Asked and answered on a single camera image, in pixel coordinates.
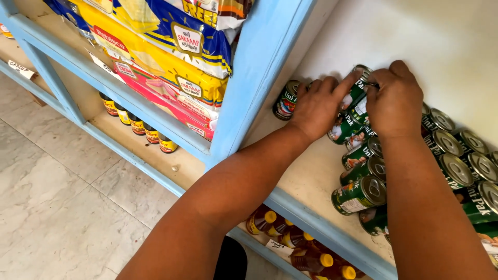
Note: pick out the person's right hand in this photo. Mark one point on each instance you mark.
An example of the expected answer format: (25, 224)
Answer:
(397, 103)

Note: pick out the person's left hand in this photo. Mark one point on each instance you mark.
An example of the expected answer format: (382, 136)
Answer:
(315, 109)

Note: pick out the green pull-tab sardine can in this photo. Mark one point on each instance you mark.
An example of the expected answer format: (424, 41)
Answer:
(356, 93)

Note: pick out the red label sardine can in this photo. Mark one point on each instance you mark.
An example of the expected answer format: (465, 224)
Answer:
(286, 103)

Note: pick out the light blue wooden shelf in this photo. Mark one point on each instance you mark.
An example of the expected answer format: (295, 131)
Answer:
(256, 77)

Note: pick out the rows of green cans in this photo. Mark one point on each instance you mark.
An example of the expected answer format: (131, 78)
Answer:
(360, 196)

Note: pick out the white and brown snack pack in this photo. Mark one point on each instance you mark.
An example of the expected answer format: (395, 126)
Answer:
(221, 11)

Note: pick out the white paper price label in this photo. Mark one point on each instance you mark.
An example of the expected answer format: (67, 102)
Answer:
(20, 69)
(279, 248)
(104, 67)

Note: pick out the pink cracker pack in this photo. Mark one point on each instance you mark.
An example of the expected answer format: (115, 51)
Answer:
(171, 105)

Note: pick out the dark soy sauce bottle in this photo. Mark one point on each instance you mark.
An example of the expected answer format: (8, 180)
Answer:
(137, 125)
(109, 105)
(151, 134)
(123, 114)
(168, 144)

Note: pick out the row of yellow-capped amber bottles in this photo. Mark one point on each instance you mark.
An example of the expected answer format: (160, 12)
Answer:
(307, 260)

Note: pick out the yellow cracker pack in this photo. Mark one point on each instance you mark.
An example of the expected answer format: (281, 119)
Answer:
(163, 64)

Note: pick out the person's black clothing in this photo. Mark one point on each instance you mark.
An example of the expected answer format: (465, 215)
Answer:
(231, 260)

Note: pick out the orange and white packet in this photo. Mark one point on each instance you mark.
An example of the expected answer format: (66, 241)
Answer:
(5, 31)

